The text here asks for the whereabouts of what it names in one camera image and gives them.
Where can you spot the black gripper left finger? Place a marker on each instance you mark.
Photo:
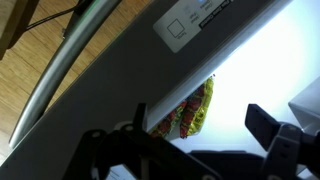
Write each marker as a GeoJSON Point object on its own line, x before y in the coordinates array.
{"type": "Point", "coordinates": [140, 156]}

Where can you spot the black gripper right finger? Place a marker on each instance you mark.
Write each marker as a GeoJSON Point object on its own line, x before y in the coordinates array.
{"type": "Point", "coordinates": [290, 150]}

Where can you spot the stainless steel fridge drawer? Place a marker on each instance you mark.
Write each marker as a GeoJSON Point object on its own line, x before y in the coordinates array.
{"type": "Point", "coordinates": [116, 83]}

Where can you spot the red yellow snack packet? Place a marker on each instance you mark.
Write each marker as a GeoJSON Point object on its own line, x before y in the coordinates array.
{"type": "Point", "coordinates": [200, 106]}

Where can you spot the fridge main body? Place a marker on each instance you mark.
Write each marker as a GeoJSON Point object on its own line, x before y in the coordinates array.
{"type": "Point", "coordinates": [305, 103]}

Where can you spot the grey drawer control sticker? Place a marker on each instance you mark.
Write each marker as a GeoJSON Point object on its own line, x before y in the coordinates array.
{"type": "Point", "coordinates": [186, 23]}

